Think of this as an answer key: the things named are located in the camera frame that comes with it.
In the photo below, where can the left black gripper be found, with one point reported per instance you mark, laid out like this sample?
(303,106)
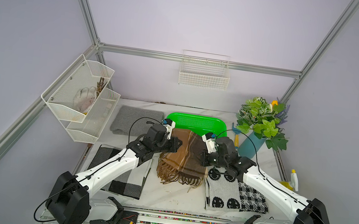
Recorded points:
(173,146)

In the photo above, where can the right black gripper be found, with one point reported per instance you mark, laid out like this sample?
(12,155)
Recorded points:
(203,160)

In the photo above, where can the brown plaid fringed scarf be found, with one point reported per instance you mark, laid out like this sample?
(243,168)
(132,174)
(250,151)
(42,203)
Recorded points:
(183,166)

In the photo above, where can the white black smiley scarf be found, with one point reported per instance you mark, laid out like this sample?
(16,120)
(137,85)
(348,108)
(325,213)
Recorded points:
(225,193)

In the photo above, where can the black white checked scarf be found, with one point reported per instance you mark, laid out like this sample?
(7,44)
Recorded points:
(131,183)

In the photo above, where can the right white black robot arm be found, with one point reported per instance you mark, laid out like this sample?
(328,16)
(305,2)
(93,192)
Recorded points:
(221,153)

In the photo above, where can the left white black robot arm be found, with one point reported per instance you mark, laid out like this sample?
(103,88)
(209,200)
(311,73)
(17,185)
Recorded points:
(70,200)

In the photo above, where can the green plastic basket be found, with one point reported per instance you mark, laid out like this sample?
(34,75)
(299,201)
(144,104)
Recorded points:
(200,125)

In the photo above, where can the grey folded scarf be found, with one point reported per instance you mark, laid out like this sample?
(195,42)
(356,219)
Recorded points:
(133,121)

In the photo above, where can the teal yellow garden rake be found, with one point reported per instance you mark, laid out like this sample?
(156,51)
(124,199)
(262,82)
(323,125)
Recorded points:
(237,132)

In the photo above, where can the teal vase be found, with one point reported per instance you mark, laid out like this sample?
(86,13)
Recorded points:
(251,145)

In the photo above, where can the artificial green plant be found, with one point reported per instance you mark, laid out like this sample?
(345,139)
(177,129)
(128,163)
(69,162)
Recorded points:
(264,119)

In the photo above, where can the lower white mesh shelf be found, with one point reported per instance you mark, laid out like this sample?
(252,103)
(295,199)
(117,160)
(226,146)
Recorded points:
(91,128)

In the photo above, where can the white mesh shelf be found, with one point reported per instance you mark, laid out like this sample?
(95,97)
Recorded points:
(82,75)
(91,128)

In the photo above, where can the yellow spray bottle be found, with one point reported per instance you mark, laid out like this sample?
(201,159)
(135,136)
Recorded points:
(293,184)

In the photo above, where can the clear glove in shelf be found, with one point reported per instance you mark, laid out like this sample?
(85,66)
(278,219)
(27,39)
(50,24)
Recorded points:
(84,99)

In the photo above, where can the upper white mesh shelf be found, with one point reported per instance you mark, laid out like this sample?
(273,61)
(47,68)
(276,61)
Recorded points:
(82,75)

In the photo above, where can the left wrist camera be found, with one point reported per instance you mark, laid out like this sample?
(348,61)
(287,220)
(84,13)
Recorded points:
(169,125)

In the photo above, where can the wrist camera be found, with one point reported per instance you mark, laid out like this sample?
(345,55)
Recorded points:
(169,125)
(209,140)

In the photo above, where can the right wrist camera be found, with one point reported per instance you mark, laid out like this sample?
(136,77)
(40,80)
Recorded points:
(209,140)

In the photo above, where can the white wire wall basket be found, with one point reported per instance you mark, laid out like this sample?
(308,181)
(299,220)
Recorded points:
(204,70)

